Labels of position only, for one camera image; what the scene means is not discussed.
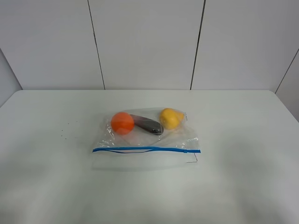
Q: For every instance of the clear zip bag blue seal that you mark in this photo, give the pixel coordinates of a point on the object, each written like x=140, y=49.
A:
x=140, y=150

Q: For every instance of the dark purple eggplant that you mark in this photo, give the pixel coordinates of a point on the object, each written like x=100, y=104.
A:
x=148, y=125

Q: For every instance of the yellow pear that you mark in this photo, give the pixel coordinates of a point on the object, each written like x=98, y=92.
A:
x=170, y=118

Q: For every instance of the orange fruit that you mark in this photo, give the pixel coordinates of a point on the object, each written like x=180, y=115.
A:
x=122, y=123

